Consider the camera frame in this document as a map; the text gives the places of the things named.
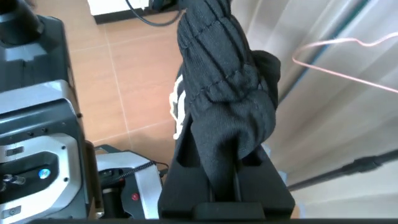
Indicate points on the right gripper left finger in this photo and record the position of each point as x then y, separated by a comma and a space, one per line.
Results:
183, 189

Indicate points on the black clothes rack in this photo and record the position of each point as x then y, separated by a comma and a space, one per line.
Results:
360, 166

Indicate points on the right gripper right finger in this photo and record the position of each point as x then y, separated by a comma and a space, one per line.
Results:
267, 189

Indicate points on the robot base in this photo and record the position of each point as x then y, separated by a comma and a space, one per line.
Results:
37, 140

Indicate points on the pink clothes hanger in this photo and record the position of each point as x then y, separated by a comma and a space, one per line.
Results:
342, 76

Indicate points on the black shorts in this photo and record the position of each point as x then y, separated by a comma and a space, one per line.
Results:
224, 93

